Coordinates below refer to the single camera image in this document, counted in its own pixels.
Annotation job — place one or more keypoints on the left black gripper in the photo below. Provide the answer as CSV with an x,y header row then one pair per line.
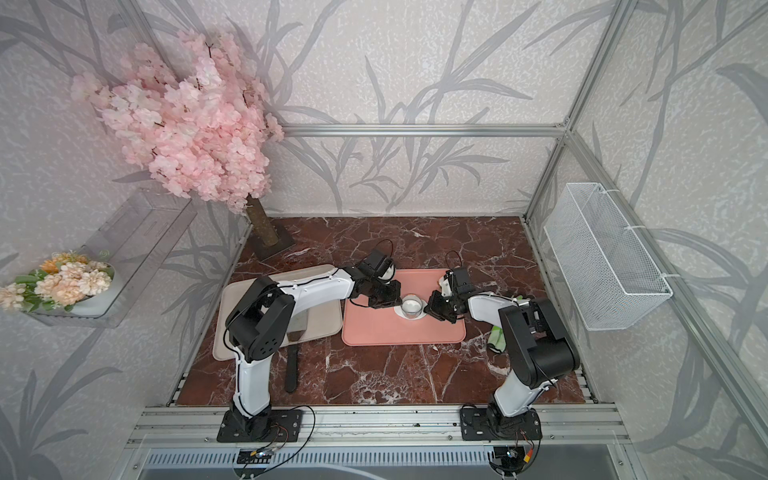
x,y
395,298

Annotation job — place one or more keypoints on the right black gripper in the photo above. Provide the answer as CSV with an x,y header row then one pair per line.
x,y
432,307

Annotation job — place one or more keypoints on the metal ring cutter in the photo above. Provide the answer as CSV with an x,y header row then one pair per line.
x,y
412,303

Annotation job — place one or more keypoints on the white dough piece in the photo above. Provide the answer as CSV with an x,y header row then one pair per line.
x,y
411,316

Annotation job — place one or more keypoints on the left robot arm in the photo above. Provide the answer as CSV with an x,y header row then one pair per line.
x,y
259,323

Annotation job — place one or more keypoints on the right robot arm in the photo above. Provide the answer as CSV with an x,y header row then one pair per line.
x,y
538,345

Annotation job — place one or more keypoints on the pink rectangular tray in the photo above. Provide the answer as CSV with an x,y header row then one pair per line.
x,y
379,327

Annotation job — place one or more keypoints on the beige rectangular tray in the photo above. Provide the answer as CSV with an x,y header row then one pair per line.
x,y
323,321

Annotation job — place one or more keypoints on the pink cherry blossom tree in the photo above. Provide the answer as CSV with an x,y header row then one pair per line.
x,y
203,135

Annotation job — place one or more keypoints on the white wire mesh basket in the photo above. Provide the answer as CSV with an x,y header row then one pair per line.
x,y
611,276

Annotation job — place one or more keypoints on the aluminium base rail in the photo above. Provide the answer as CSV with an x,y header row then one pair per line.
x,y
387,425

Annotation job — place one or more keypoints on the clear acrylic wall shelf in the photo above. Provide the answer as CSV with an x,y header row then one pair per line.
x,y
135,241

